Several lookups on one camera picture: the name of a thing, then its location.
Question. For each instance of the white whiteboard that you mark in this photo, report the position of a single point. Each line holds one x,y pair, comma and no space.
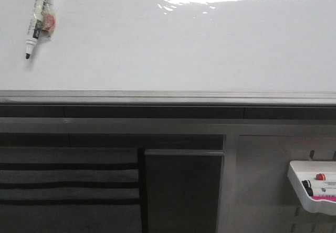
278,52

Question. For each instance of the dark grey cabinet panel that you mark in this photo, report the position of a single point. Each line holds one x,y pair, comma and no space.
183,189

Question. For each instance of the white plastic marker tray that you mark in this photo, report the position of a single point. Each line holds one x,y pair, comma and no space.
307,170

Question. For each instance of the grey slatted shelf unit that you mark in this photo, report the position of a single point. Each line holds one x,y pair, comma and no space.
62,189

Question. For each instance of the upper black capped marker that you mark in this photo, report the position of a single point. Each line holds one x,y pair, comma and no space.
318,184

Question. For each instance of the black capped marker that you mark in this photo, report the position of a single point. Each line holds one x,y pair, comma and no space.
318,184
320,191

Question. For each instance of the lower black capped marker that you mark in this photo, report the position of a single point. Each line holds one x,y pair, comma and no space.
320,191

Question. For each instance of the red capped marker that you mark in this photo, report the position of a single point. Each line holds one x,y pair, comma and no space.
328,177

